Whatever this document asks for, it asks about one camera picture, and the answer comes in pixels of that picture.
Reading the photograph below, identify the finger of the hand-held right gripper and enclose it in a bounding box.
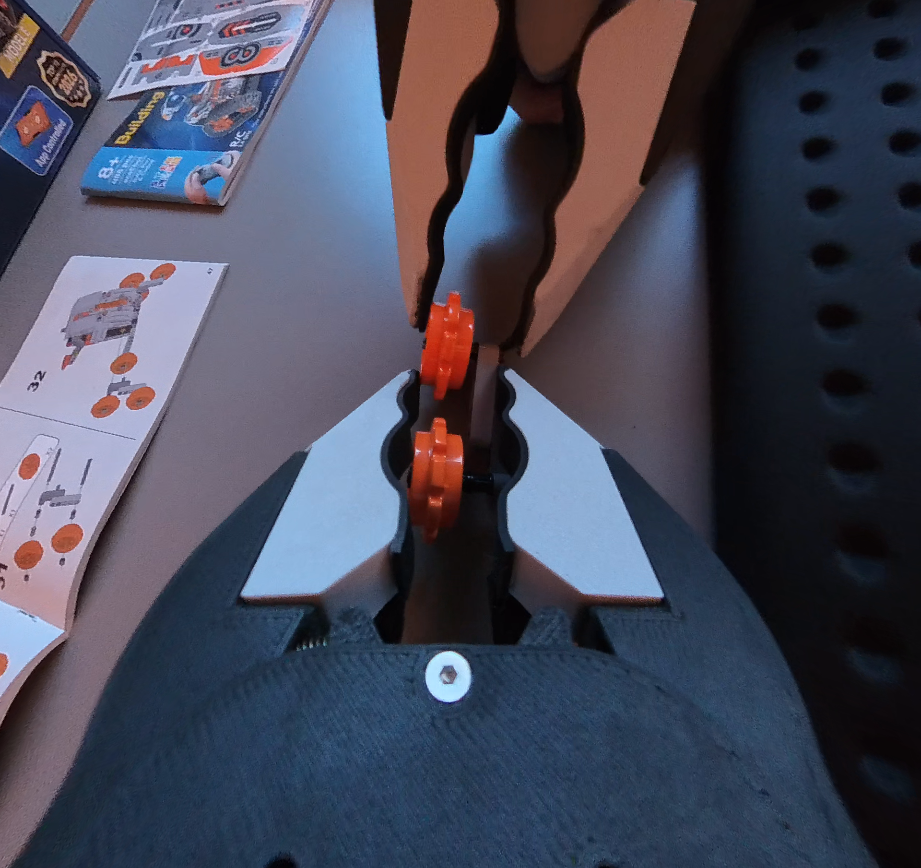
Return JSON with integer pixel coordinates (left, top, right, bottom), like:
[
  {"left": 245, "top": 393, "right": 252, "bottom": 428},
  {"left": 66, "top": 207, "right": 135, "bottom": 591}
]
[
  {"left": 386, "top": 0, "right": 513, "bottom": 329},
  {"left": 517, "top": 0, "right": 697, "bottom": 358}
]

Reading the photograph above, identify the grey desk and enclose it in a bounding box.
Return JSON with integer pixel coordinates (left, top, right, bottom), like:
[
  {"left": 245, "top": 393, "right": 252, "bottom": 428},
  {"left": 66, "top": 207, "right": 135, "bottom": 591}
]
[{"left": 0, "top": 0, "right": 728, "bottom": 728}]

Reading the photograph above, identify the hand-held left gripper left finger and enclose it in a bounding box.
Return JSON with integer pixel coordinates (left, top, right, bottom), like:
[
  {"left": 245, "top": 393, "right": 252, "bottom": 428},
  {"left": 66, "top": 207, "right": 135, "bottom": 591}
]
[{"left": 240, "top": 370, "right": 421, "bottom": 644}]

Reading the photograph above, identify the orange wheeled grey toy assembly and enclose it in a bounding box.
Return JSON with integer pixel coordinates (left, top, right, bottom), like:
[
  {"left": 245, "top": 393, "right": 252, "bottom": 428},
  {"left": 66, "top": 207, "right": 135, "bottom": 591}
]
[{"left": 406, "top": 291, "right": 513, "bottom": 545}]

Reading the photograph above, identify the blue cover instruction booklet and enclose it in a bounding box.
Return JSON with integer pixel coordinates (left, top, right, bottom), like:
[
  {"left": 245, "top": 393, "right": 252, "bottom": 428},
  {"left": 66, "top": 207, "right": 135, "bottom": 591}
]
[{"left": 81, "top": 0, "right": 341, "bottom": 207}]

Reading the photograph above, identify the white open instruction booklet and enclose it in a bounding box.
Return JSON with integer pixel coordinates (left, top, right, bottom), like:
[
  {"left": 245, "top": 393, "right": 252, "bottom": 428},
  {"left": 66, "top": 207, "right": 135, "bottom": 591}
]
[{"left": 0, "top": 255, "right": 231, "bottom": 725}]

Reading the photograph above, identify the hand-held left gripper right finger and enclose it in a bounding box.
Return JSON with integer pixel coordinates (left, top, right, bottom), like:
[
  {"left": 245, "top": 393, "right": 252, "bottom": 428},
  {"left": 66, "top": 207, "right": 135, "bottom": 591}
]
[{"left": 491, "top": 367, "right": 666, "bottom": 644}]

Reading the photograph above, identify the blue printed toy box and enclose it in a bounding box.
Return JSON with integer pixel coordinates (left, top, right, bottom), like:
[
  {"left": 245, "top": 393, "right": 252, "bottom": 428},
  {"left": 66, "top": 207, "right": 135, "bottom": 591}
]
[{"left": 0, "top": 0, "right": 103, "bottom": 279}]

